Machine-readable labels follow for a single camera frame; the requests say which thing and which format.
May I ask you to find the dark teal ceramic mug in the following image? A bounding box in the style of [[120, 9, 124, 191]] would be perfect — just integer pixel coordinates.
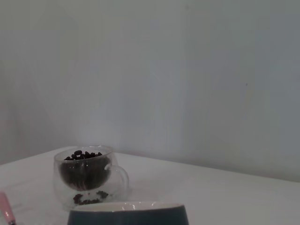
[[67, 202, 190, 225]]

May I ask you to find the clear double-walled glass cup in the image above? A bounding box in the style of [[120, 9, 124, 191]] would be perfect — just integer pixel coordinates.
[[52, 144, 130, 210]]

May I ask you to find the pink-handled metal spoon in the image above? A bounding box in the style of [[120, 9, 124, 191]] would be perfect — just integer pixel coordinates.
[[0, 191, 17, 225]]

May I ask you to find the dark coffee beans heap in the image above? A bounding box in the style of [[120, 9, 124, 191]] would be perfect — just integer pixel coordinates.
[[58, 150, 111, 205]]

